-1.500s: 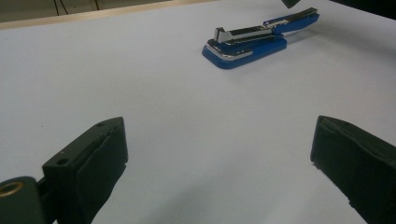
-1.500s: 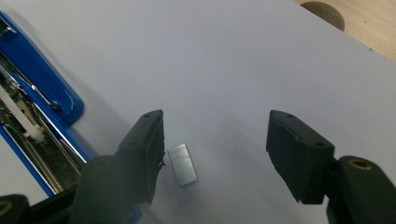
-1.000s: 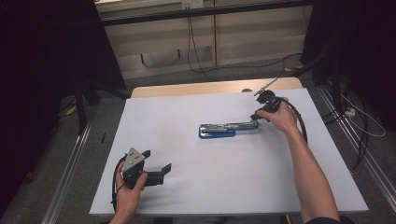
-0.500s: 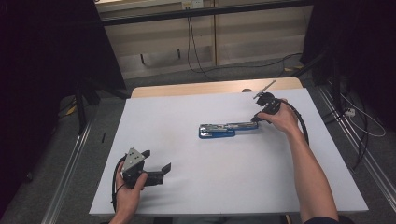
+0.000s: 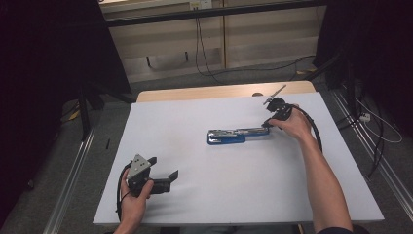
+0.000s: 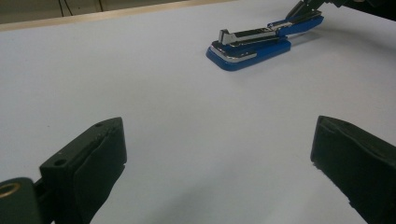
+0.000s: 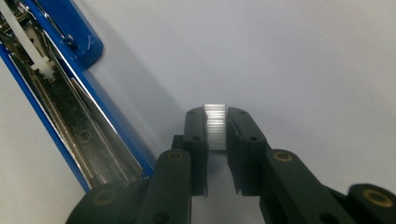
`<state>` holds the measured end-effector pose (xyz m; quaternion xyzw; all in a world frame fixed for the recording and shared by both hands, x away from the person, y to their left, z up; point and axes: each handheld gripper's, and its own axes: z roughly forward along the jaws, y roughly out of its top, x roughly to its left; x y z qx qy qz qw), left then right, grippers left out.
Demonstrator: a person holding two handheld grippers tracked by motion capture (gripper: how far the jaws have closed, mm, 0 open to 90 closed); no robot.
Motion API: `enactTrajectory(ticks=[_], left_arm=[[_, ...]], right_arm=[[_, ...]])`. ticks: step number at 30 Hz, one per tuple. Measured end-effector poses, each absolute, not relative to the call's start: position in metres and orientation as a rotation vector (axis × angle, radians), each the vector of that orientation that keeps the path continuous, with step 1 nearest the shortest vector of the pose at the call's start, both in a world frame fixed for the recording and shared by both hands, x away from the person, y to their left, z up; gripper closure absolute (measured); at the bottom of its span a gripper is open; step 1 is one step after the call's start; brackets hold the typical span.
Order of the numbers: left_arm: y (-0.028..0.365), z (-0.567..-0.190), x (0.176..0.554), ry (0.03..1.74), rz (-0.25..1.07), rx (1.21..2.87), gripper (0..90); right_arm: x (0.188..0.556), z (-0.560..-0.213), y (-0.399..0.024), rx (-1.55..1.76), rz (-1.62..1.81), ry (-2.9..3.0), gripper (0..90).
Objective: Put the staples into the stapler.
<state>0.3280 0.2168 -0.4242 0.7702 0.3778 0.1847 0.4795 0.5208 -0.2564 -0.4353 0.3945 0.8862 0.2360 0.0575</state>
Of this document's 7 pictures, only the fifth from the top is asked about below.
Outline black floor cable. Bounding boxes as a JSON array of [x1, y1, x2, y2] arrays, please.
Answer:
[[198, 18, 318, 79]]

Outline person's left hand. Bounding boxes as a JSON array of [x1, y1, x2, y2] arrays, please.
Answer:
[[120, 177, 155, 227]]

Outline wooden table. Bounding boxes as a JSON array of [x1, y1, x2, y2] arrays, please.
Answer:
[[135, 80, 318, 103]]

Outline black horizontal bar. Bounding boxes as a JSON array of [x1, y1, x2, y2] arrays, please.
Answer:
[[104, 0, 329, 28]]

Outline black stand legs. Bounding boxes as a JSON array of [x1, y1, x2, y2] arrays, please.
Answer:
[[305, 52, 358, 115], [77, 83, 135, 142]]

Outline aluminium floor rail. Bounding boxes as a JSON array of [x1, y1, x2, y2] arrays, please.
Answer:
[[330, 89, 413, 213], [43, 125, 98, 234]]

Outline left hand-held gripper black cable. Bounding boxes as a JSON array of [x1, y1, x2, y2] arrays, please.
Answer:
[[115, 162, 132, 222]]

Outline person's grey pants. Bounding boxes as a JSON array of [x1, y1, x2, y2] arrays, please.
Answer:
[[179, 224, 296, 234]]

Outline hand-held gripper black cable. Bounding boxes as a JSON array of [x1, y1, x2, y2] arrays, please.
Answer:
[[290, 104, 323, 154], [115, 162, 132, 222]]

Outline black curtain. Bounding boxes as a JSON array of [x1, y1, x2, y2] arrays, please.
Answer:
[[0, 0, 132, 225], [313, 0, 413, 137]]

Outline black cable bundle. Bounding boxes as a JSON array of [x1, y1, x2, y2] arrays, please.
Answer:
[[335, 108, 387, 178]]

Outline white cable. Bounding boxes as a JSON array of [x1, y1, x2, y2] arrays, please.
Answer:
[[354, 97, 403, 144]]

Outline blue stapler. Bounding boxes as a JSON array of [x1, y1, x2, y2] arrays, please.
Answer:
[[206, 126, 271, 146]]

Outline yellow floor tape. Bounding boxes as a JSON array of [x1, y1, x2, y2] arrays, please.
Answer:
[[67, 109, 82, 122], [295, 67, 318, 76]]

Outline black hanging cable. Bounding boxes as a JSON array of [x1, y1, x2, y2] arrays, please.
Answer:
[[194, 8, 228, 84]]

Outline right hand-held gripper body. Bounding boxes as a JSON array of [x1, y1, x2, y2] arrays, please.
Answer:
[[263, 84, 293, 121]]

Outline white wall socket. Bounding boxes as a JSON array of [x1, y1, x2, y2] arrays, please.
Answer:
[[189, 0, 213, 10]]

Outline right hand-held gripper black cable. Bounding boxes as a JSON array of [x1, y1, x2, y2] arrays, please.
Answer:
[[290, 104, 323, 154]]

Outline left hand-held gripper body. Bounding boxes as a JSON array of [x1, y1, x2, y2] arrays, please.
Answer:
[[126, 154, 154, 198]]

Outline white table cover sheet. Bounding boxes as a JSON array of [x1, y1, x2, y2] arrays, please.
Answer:
[[93, 92, 385, 226]]

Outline person's right hand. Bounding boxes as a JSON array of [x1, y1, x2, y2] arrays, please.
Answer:
[[269, 104, 315, 142]]

